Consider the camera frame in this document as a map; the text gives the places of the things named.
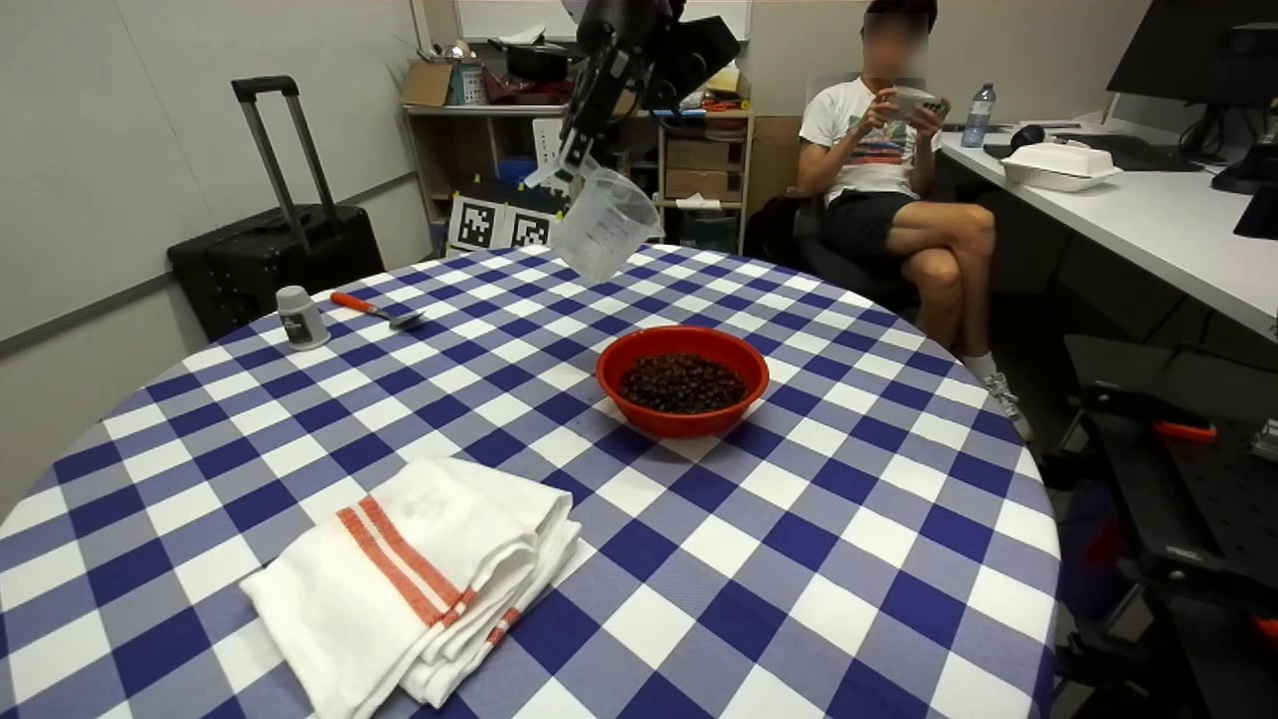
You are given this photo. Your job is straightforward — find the clear plastic measuring jug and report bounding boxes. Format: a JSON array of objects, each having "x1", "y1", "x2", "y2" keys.
[{"x1": 545, "y1": 159, "x2": 665, "y2": 288}]

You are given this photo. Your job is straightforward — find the seated person white shirt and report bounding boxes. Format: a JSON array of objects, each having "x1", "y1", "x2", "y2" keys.
[{"x1": 790, "y1": 0, "x2": 1028, "y2": 426}]

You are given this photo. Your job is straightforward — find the brown cardboard box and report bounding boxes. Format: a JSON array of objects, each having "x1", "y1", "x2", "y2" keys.
[{"x1": 397, "y1": 56, "x2": 459, "y2": 117}]

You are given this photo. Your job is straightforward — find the black wheeled suitcase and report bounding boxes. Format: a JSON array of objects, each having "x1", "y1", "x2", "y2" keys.
[{"x1": 164, "y1": 72, "x2": 391, "y2": 340}]

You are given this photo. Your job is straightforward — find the coffee beans pile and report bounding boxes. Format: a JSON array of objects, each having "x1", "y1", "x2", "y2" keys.
[{"x1": 618, "y1": 348, "x2": 752, "y2": 416}]

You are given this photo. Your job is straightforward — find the black keyboard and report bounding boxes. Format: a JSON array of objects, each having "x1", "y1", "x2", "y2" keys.
[{"x1": 1096, "y1": 133, "x2": 1212, "y2": 177}]

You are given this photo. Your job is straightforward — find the clear water bottle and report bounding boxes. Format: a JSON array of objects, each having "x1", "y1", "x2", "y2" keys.
[{"x1": 959, "y1": 80, "x2": 1001, "y2": 153}]

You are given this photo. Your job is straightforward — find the black computer monitor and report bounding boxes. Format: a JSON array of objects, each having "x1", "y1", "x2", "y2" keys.
[{"x1": 1103, "y1": 0, "x2": 1278, "y2": 113}]

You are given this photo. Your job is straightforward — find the black white tag board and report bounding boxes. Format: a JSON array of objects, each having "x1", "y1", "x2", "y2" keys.
[{"x1": 441, "y1": 187, "x2": 559, "y2": 261}]

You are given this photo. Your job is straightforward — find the black office chair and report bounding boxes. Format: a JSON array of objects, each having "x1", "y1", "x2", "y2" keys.
[{"x1": 737, "y1": 187, "x2": 933, "y2": 312}]

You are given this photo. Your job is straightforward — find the white towel orange stripes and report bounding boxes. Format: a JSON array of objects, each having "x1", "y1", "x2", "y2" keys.
[{"x1": 234, "y1": 453, "x2": 588, "y2": 719}]

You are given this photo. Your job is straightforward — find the small white bottle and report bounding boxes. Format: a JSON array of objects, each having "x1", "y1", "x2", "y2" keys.
[{"x1": 271, "y1": 281, "x2": 330, "y2": 354}]

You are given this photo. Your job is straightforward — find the red bowl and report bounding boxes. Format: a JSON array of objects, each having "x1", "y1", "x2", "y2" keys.
[{"x1": 592, "y1": 324, "x2": 773, "y2": 444}]

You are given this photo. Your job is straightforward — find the wooden shelf unit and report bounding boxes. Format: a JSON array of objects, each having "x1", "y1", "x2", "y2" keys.
[{"x1": 397, "y1": 97, "x2": 760, "y2": 261}]

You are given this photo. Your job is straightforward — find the blue white checkered tablecloth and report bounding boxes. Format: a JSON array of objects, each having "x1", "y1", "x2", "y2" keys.
[{"x1": 0, "y1": 240, "x2": 1067, "y2": 719}]

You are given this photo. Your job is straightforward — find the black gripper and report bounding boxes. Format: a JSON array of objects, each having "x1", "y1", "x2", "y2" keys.
[{"x1": 551, "y1": 37, "x2": 658, "y2": 193}]

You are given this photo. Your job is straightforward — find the red marker pen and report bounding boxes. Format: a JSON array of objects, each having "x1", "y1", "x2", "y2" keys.
[{"x1": 323, "y1": 288, "x2": 383, "y2": 318}]

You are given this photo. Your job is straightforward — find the white desk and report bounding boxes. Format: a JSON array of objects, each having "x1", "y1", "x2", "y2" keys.
[{"x1": 931, "y1": 124, "x2": 1278, "y2": 353}]

